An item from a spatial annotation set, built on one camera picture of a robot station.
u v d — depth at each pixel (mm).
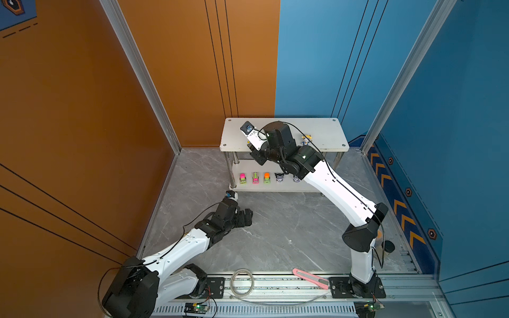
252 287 725
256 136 586
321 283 741
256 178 958
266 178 961
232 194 758
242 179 965
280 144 522
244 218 754
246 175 982
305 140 726
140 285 400
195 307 710
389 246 752
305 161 490
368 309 700
